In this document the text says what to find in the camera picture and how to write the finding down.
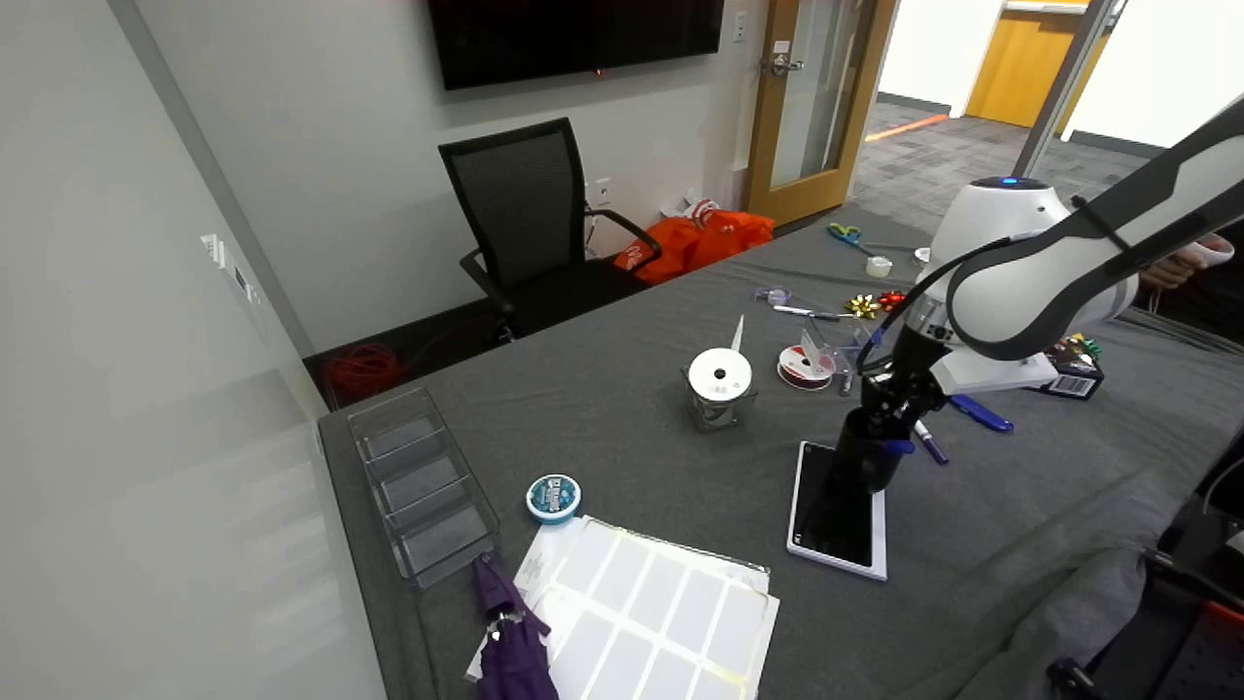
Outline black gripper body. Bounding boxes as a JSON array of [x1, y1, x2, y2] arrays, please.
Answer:
[[857, 320, 966, 431]]

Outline black mug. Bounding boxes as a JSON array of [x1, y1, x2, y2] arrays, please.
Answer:
[[831, 408, 920, 500]]

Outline person's bare forearm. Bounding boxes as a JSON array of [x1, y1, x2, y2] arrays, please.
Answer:
[[1139, 231, 1241, 297]]

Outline white pen with blue cap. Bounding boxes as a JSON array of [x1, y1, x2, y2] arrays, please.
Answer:
[[910, 418, 953, 472]]

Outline silver ribbon scraps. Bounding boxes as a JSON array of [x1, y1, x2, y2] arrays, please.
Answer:
[[825, 329, 880, 396]]

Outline black tablet with white edge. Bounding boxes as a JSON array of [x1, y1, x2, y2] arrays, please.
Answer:
[[782, 435, 895, 585]]

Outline blue marker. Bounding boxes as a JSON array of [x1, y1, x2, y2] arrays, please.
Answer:
[[949, 391, 1018, 439]]

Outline red ribbon spool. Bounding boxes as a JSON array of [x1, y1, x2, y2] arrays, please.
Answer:
[[774, 339, 838, 392]]

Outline silver ribbon strip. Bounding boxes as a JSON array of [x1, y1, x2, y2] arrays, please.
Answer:
[[760, 285, 848, 330]]

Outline green and blue pen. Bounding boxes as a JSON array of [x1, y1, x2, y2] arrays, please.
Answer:
[[825, 220, 876, 256]]

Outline silver ribbon spool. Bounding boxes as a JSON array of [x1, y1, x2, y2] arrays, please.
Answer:
[[682, 310, 760, 435]]

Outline black cardboard box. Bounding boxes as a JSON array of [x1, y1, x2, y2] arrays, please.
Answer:
[[1045, 330, 1110, 404]]

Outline orange bag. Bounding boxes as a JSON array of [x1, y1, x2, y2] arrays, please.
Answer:
[[609, 207, 782, 292]]

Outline white label sheets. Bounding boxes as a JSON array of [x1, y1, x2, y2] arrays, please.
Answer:
[[510, 514, 784, 700]]

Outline wooden door with glass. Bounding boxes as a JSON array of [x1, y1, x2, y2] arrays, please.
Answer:
[[742, 0, 901, 231]]

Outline blue tape roll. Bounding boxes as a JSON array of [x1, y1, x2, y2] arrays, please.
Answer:
[[521, 472, 589, 531]]

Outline yellow door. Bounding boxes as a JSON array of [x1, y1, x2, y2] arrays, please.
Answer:
[[962, 5, 1089, 135]]

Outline metal pole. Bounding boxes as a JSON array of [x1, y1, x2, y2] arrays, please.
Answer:
[[1006, 0, 1129, 182]]

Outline purple cloth bundle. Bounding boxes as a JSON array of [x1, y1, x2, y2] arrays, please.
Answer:
[[463, 554, 565, 700]]

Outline black mesh office chair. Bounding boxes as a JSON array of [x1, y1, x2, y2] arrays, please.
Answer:
[[435, 112, 666, 343]]

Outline clear plastic organizer tray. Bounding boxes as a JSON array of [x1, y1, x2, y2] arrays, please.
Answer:
[[341, 392, 504, 592]]

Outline black wall television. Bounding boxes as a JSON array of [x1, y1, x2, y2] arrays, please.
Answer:
[[424, 0, 727, 94]]

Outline white wall switch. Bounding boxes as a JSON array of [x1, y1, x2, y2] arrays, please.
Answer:
[[197, 231, 256, 308]]

